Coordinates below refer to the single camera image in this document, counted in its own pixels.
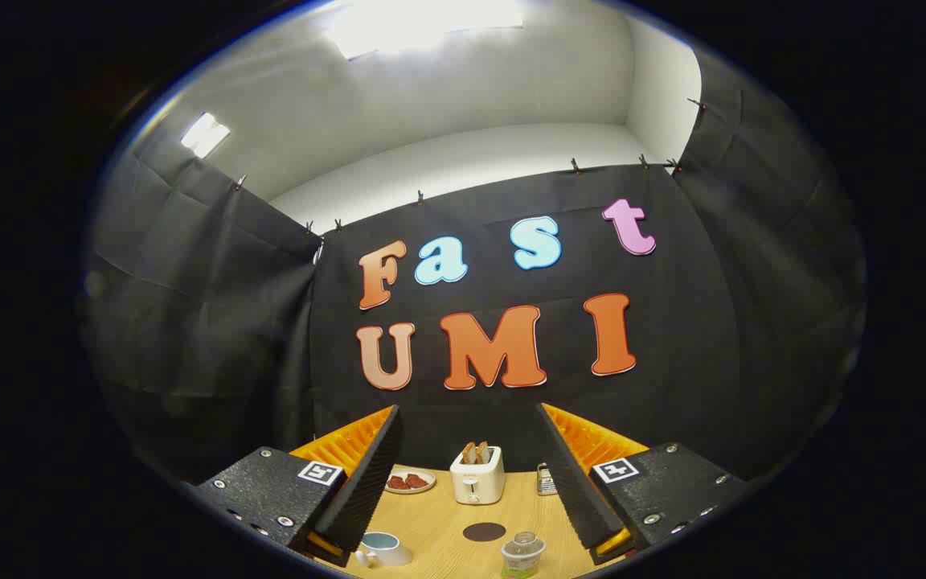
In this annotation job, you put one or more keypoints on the brown toast slice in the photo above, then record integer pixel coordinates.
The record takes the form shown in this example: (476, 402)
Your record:
(484, 453)
(469, 454)

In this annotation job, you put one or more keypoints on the round dark brown coaster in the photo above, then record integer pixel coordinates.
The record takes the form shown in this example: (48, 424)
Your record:
(484, 531)

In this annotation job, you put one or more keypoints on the large ceiling light panel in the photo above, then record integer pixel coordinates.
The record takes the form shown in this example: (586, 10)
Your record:
(423, 24)

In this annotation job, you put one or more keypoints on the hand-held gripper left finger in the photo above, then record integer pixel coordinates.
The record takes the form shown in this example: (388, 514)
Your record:
(366, 490)

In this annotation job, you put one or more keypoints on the white cup blue inside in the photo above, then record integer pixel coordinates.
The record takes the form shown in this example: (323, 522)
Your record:
(387, 550)

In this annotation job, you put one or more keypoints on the red food piece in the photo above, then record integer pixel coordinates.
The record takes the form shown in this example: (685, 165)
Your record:
(417, 480)
(398, 482)

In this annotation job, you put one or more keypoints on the cream white toaster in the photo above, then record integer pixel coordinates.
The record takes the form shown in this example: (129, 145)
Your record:
(477, 484)

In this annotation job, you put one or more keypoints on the black backdrop cloth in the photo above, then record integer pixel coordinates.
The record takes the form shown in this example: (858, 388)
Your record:
(688, 338)

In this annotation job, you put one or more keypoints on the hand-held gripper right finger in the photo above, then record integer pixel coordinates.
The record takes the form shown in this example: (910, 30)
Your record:
(575, 490)

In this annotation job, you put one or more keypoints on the small ceiling light panel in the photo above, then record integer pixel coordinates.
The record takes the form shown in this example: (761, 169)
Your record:
(205, 134)

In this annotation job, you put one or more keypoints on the small beige plate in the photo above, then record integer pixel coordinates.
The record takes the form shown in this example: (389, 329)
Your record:
(423, 485)

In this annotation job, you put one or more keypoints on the clear juice bottle white label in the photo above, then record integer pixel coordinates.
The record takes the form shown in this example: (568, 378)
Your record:
(522, 551)

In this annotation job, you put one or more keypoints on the wooden table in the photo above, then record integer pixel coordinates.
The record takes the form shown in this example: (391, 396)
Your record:
(447, 539)

